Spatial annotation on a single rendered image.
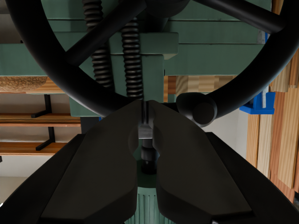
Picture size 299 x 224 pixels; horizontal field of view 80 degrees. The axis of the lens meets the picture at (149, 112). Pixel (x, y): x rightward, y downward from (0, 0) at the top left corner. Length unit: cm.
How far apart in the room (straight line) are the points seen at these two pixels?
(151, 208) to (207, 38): 46
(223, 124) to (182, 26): 285
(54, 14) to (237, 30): 34
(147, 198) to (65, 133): 292
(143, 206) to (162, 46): 44
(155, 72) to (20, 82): 30
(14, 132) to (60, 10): 354
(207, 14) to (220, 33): 4
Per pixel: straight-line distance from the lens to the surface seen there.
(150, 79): 26
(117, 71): 27
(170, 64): 36
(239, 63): 41
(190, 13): 39
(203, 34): 38
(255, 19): 21
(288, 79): 184
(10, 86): 46
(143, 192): 54
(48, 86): 58
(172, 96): 72
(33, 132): 367
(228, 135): 326
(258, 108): 136
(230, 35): 40
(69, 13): 40
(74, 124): 266
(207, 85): 57
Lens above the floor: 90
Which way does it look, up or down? 12 degrees up
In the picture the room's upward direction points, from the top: 180 degrees clockwise
